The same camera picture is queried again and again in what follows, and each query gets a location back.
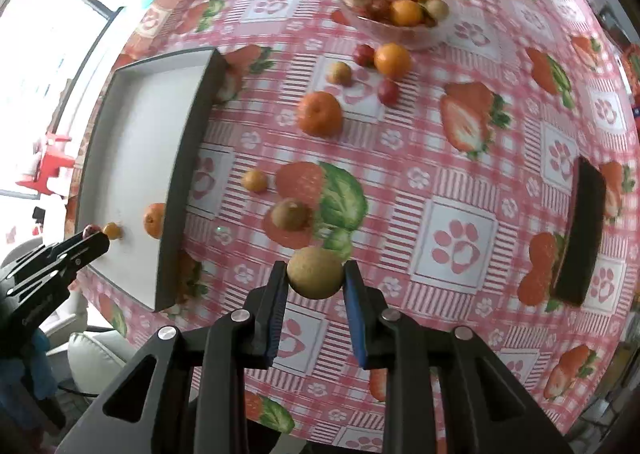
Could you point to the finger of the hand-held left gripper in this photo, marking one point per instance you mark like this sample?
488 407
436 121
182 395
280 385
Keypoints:
75 254

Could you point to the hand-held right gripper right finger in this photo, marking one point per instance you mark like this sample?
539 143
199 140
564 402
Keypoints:
356 321

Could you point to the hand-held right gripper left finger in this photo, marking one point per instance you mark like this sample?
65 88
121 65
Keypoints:
277 319

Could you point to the small red tomato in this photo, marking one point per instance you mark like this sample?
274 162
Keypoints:
90 231

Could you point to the large brown kiwi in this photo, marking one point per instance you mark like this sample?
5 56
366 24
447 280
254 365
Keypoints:
315 274

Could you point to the white tray with dark rim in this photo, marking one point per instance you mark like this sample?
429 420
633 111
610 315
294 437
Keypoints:
135 168

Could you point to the small orange kumquat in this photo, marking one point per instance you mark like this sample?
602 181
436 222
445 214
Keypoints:
113 231
255 180

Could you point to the person's blue pants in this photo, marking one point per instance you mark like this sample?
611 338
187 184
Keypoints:
27 379

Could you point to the white armchair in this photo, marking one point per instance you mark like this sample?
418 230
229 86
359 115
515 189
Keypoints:
95 354

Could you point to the red plastic chair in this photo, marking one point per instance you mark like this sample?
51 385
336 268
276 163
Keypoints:
50 163

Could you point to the pink strawberry printed tablecloth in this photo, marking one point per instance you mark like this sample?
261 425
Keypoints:
425 194

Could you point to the orange mandarin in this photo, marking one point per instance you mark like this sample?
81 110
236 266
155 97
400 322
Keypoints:
320 113

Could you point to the black rectangular block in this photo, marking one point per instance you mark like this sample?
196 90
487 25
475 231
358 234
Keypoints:
582 234

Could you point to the small tan round fruit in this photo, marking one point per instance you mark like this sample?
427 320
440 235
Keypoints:
339 73

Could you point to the clear plastic fruit bowl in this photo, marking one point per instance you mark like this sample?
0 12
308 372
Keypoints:
395 28

